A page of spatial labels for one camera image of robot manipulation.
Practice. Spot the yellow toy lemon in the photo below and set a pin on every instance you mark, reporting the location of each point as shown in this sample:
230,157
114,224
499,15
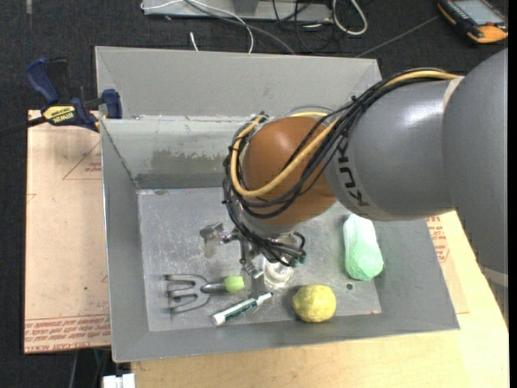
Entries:
314,303

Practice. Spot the brown cardboard board red print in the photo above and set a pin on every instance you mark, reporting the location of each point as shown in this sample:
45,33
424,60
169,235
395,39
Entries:
64,237

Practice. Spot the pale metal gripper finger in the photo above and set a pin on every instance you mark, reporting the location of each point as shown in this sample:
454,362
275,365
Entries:
257,287
211,239

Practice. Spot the grey metal bin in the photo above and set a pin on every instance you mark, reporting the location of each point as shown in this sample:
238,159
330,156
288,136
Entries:
169,224

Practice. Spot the clear glass cup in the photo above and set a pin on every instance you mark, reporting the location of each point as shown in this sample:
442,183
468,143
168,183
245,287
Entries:
278,277

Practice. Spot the pale green toy cabbage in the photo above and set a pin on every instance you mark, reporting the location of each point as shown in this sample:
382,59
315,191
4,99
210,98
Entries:
361,253

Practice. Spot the white marker pen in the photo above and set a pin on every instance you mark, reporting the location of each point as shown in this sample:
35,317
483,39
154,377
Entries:
238,309

